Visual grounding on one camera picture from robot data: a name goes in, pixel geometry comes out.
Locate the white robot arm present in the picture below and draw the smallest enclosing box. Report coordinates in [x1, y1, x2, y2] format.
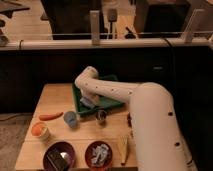
[75, 66, 198, 171]

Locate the green tray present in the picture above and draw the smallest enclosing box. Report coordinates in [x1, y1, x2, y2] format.
[71, 74, 126, 117]

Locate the small metal cup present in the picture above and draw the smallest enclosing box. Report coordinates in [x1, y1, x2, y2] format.
[96, 110, 107, 125]

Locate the blue cup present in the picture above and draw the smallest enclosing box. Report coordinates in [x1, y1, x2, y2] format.
[63, 111, 78, 128]

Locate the orange carrot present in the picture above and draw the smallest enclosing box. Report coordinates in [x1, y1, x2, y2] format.
[39, 112, 63, 121]

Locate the crumpled white paper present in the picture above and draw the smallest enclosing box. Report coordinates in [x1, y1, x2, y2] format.
[91, 144, 109, 167]

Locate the red bowl with crumpled paper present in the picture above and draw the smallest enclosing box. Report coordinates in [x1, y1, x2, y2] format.
[85, 141, 113, 171]

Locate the purple bowl with black block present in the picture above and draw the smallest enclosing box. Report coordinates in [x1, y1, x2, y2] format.
[43, 141, 75, 171]

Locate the black block in bowl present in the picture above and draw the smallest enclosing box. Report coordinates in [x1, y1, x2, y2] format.
[46, 149, 69, 171]

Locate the black cable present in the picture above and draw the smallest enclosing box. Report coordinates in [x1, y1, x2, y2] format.
[161, 37, 177, 98]

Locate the white horizontal rail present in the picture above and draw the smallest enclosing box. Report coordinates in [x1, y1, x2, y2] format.
[0, 37, 213, 51]

